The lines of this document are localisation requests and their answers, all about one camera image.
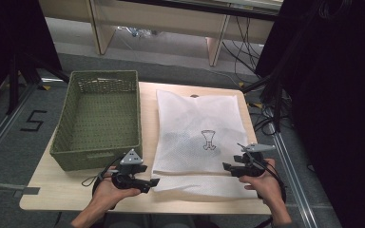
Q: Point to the green woven basket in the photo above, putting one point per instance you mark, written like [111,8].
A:
[101,117]

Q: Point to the metal floor rail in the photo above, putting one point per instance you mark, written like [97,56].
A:
[293,177]
[3,126]

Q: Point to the black metal stand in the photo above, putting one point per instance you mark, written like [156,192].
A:
[277,95]

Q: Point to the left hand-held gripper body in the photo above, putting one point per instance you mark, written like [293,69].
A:
[128,172]

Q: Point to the clear plastic clutter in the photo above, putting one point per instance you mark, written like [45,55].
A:
[136,31]

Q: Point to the white mesh laundry bag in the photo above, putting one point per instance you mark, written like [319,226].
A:
[199,120]

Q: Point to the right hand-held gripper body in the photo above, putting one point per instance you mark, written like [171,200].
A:
[250,164]

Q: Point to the black tripod stand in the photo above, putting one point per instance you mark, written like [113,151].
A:
[14,82]

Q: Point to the grey floor strip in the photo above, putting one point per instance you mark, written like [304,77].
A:
[9,189]

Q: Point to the person's right hand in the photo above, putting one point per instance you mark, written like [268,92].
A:
[267,186]

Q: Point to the black curtain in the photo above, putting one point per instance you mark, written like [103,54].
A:
[9,38]
[339,110]

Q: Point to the person's left hand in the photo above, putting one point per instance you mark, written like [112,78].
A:
[107,196]

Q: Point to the light wooden desk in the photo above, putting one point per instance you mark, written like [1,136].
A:
[158,19]

